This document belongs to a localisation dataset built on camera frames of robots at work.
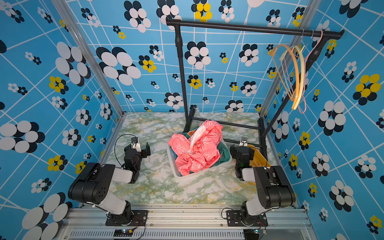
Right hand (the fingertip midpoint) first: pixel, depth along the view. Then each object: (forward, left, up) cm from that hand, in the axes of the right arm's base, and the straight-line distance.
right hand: (244, 146), depth 93 cm
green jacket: (-11, +15, +5) cm, 19 cm away
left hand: (0, +65, +3) cm, 65 cm away
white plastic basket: (-15, +43, +2) cm, 45 cm away
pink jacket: (-10, +28, +10) cm, 32 cm away
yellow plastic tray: (-8, -8, -4) cm, 12 cm away
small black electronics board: (-45, +66, -8) cm, 80 cm away
